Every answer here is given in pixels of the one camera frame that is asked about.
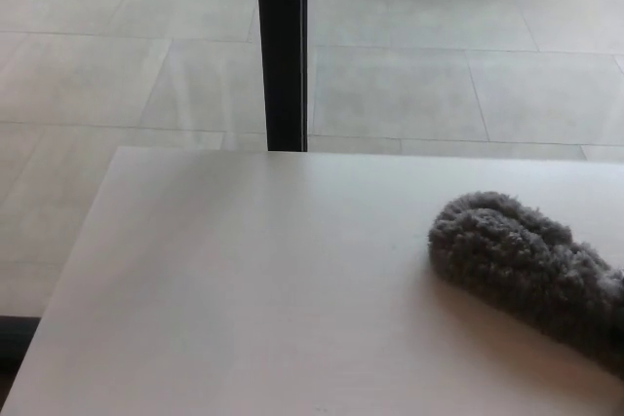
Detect grey microfibre duster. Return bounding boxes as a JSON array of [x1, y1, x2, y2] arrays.
[[427, 190, 624, 380]]

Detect black vertical window frame post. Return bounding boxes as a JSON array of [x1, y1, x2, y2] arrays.
[[254, 0, 310, 153]]

